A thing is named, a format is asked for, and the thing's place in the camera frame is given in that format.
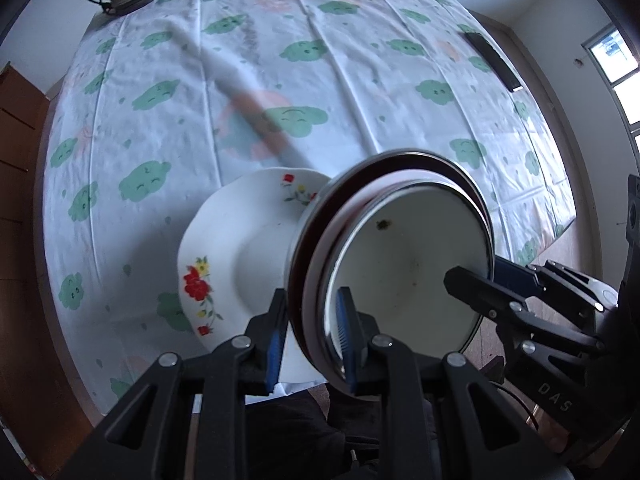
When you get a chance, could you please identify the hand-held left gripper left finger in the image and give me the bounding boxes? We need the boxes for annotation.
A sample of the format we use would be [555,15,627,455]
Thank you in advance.
[57,287,290,480]

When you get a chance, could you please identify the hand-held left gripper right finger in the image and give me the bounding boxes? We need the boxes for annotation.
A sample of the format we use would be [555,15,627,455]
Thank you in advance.
[336,286,553,480]

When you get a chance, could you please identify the white enamel bowl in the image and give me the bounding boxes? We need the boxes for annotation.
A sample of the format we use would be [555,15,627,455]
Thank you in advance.
[317,182,493,368]

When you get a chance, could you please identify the red flower white plate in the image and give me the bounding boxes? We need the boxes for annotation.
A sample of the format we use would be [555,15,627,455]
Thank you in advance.
[177,167,333,356]

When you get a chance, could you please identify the window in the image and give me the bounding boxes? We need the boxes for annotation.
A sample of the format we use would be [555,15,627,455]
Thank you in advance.
[582,25,640,161]

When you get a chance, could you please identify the brown wooden sideboard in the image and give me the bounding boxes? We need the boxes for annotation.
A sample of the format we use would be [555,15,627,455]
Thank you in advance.
[0,62,51,271]

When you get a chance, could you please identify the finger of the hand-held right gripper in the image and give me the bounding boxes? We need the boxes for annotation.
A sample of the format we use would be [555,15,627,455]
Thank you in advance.
[444,266,606,357]
[492,255,621,312]

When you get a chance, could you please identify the stainless steel bowl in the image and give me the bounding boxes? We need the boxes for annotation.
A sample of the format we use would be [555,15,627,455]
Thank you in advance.
[286,149,497,395]

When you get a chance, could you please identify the person's dark clothing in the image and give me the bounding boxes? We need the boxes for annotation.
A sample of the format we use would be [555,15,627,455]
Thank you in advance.
[245,387,386,480]

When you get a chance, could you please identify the cloud print tablecloth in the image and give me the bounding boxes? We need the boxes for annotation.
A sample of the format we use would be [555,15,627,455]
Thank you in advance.
[42,0,578,413]

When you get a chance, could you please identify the black cable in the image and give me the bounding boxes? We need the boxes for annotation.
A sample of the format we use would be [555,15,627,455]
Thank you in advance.
[487,355,541,431]

